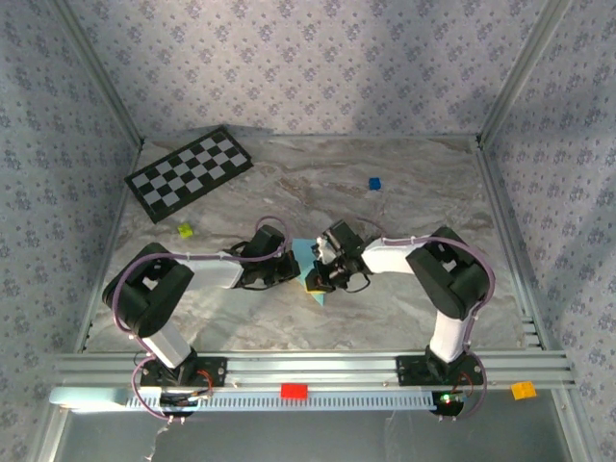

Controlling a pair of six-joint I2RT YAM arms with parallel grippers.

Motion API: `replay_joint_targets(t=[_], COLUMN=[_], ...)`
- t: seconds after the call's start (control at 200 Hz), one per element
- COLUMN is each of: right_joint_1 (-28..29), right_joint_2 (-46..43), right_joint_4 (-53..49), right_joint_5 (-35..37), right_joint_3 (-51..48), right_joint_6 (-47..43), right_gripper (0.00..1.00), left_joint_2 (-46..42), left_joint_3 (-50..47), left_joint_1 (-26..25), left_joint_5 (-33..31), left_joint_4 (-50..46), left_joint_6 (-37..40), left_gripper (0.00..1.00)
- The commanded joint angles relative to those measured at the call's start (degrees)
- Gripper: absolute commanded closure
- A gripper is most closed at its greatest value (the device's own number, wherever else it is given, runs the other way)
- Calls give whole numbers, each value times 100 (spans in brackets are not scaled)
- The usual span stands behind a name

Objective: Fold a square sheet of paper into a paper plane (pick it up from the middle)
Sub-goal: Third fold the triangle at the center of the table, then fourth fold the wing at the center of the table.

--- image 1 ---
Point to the red toy brick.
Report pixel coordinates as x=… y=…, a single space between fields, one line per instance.
x=294 y=390

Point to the black controller board with LEDs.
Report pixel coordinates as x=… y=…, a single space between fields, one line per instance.
x=448 y=402

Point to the long aluminium base rail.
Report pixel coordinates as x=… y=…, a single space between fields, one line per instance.
x=308 y=368

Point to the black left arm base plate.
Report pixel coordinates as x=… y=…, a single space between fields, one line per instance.
x=216 y=373

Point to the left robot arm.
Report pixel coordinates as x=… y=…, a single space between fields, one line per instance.
x=149 y=293

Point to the orange toy brick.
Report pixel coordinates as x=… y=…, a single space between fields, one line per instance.
x=523 y=390

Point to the aluminium table side rail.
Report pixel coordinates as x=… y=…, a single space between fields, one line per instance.
x=121 y=207
x=493 y=192

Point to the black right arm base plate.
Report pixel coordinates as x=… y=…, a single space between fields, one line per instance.
x=409 y=370

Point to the aluminium frame post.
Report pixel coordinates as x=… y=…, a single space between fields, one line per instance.
x=48 y=433
x=524 y=72
x=577 y=428
x=96 y=72

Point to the small blue toy brick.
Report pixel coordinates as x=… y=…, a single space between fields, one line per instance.
x=375 y=183

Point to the thin aluminium table rail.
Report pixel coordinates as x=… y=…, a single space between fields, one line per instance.
x=308 y=138

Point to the light blue paper sheet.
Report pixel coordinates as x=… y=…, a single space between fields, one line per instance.
x=315 y=298

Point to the small yellow-green toy brick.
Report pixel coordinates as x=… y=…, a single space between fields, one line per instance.
x=185 y=230

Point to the black white checkerboard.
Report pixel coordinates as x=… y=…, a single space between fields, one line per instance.
x=187 y=173

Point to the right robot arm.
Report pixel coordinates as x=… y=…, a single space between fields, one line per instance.
x=447 y=284

